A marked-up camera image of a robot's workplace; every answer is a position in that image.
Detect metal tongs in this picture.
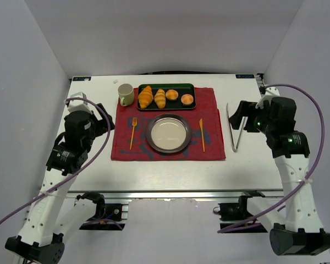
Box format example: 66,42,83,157
225,103,247,153

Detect small striped croissant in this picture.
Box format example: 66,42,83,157
154,89,166,109

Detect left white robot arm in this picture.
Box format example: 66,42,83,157
5,102,115,263

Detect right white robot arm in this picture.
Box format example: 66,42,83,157
229,96,330,256

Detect orange plastic fork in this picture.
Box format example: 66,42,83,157
129,117,138,150

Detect red patterned placemat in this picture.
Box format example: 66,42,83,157
111,87,226,161

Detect right blue label sticker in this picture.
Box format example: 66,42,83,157
235,74,255,79

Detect blue label sticker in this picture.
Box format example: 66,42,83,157
72,76,91,81
235,74,255,79

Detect pale green mug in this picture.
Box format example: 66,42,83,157
118,84,134,107

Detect orange plastic knife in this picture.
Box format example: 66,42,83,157
199,118,205,152

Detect left blue label sticker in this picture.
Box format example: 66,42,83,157
72,76,91,81

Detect large orange croissant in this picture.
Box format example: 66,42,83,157
138,86,153,109

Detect right round bun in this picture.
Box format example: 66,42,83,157
181,94,194,106

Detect round bun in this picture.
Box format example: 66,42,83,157
165,89,178,101
181,94,194,106

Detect dark rimmed white plate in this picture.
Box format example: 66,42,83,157
145,113,192,154

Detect dark green tray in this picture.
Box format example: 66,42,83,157
137,83,196,111

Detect left round bun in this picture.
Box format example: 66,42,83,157
165,89,178,101

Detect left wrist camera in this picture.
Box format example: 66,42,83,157
65,92,92,114

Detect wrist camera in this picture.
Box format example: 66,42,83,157
65,92,92,114
255,86,280,109

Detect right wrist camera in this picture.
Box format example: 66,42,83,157
255,86,280,109

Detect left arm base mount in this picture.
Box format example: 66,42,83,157
79,203,128,231

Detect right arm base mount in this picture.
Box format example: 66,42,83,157
212,190,272,233

